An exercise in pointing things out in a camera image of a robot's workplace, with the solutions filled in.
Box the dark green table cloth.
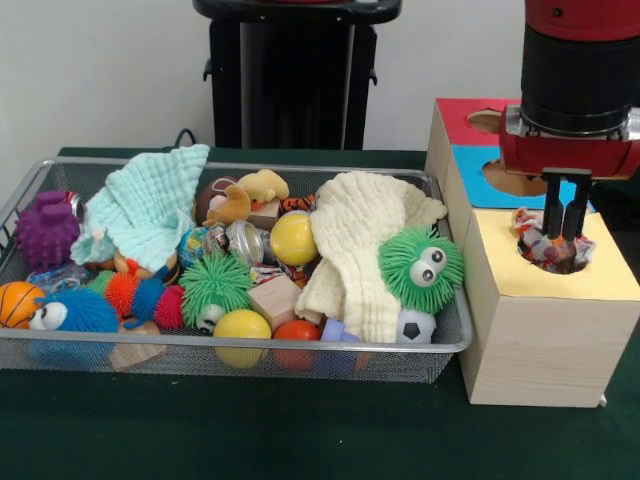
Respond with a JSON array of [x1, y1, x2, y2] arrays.
[[592, 177, 640, 241], [0, 146, 640, 480]]

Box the black cable loop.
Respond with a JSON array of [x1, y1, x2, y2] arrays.
[[172, 127, 214, 150]]

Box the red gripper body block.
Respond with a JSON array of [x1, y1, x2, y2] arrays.
[[498, 132, 640, 181]]

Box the shallow clear mesh bin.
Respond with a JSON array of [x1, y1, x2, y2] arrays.
[[0, 155, 475, 385]]

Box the smooth yellow ball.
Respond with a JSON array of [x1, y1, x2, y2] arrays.
[[213, 309, 273, 370]]

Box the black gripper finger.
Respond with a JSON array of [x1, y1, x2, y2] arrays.
[[562, 172, 594, 243], [542, 172, 565, 241]]

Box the small orange basketball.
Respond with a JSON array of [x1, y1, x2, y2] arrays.
[[0, 281, 46, 330]]

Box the green spiky puffer ball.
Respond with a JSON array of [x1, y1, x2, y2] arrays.
[[178, 252, 254, 331]]

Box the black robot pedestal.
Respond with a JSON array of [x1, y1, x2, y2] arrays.
[[192, 0, 404, 151]]

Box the blue puffer toy with eyes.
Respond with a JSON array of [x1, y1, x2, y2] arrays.
[[27, 288, 120, 334]]

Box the cream muslin cloth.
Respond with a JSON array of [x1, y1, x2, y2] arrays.
[[294, 171, 449, 345]]

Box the colourful print cloth with white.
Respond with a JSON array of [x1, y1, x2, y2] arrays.
[[509, 207, 597, 267]]

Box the green puffer toy big eyes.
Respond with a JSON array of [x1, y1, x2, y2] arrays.
[[377, 224, 465, 315]]

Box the small soccer ball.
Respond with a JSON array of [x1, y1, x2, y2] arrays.
[[396, 308, 438, 345]]

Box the mint muslin cloth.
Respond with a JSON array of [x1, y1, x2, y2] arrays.
[[69, 143, 211, 271]]

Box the wooden box with three holes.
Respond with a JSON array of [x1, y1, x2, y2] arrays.
[[423, 97, 640, 407]]

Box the yellow tennis ball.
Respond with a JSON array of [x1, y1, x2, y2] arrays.
[[270, 210, 320, 266]]

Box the purple knobbly ball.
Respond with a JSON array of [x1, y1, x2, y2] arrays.
[[14, 189, 83, 274]]

